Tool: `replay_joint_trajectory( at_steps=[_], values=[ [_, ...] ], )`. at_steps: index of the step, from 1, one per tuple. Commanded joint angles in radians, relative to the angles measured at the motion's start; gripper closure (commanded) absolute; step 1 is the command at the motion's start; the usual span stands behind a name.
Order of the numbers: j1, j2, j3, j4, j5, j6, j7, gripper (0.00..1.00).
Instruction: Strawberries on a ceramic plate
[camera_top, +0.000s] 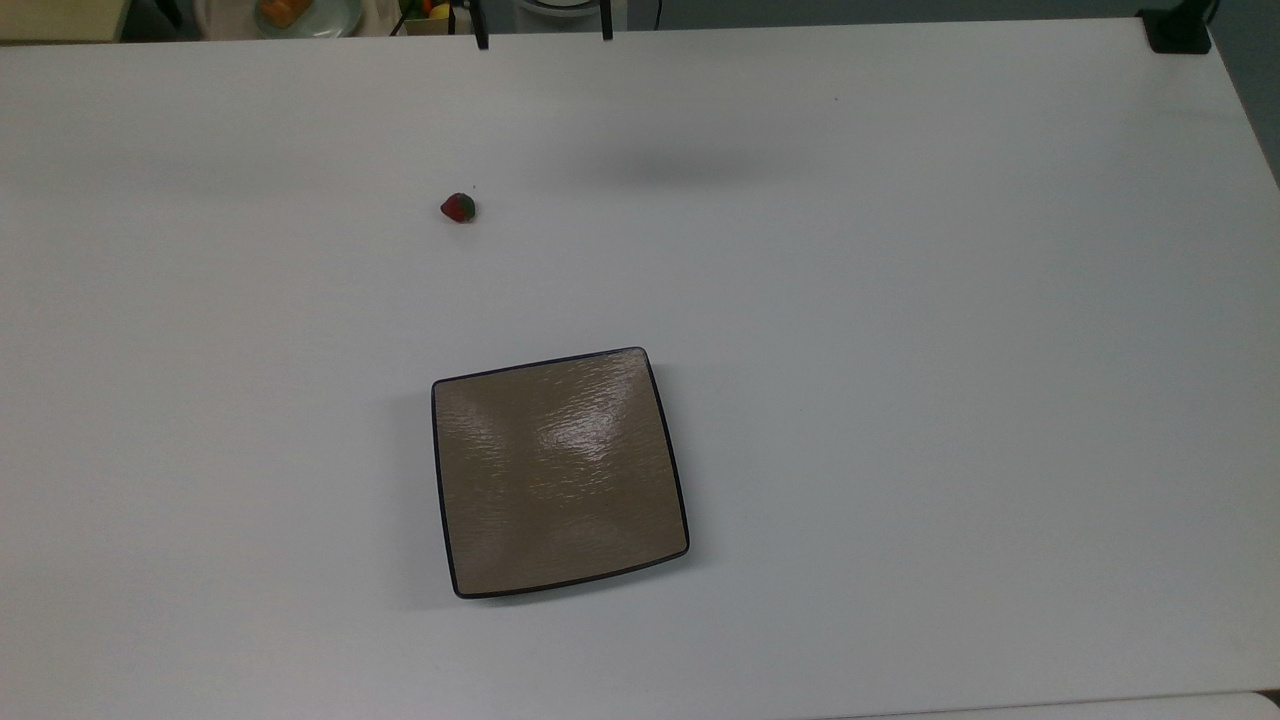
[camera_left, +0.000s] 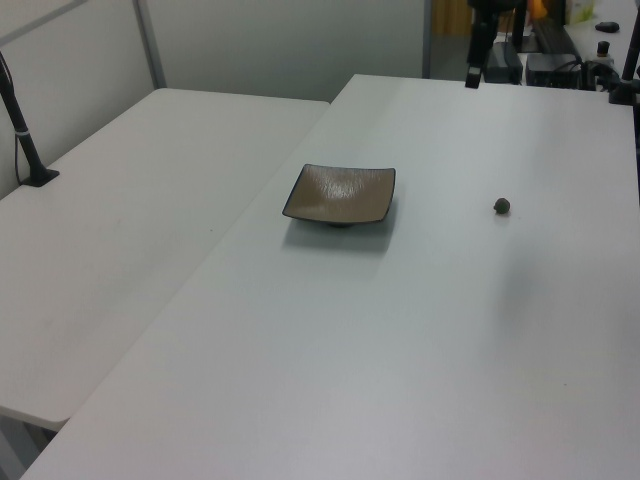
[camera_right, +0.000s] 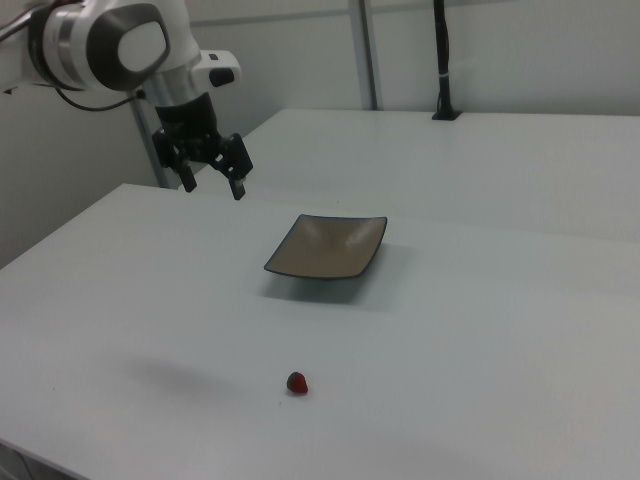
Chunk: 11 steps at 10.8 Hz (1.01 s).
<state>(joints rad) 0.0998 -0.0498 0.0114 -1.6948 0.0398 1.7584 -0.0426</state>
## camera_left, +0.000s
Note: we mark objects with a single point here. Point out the small strawberry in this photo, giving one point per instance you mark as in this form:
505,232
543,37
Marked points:
501,206

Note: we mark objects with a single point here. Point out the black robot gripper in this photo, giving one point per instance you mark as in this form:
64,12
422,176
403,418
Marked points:
492,4

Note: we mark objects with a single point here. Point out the black computer mouse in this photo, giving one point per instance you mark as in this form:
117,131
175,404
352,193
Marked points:
606,26

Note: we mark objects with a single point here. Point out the grey metal partition post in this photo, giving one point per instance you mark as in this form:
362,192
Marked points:
427,37

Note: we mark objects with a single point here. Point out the black vertical pole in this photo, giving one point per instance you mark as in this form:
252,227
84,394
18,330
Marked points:
519,25

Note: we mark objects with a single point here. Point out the square brown ceramic plate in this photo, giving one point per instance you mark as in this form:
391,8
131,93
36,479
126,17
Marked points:
340,195

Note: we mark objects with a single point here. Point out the black electronics box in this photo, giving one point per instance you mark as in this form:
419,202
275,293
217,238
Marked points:
552,69

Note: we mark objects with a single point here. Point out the orange object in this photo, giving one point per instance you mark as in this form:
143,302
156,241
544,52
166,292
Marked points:
537,7

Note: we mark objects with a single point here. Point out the black camera stand pole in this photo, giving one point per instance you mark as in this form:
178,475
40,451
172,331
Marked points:
22,135

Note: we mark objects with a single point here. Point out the black power brick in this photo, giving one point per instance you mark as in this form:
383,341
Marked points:
506,62

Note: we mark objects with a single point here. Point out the green and white box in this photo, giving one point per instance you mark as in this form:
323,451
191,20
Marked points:
580,10

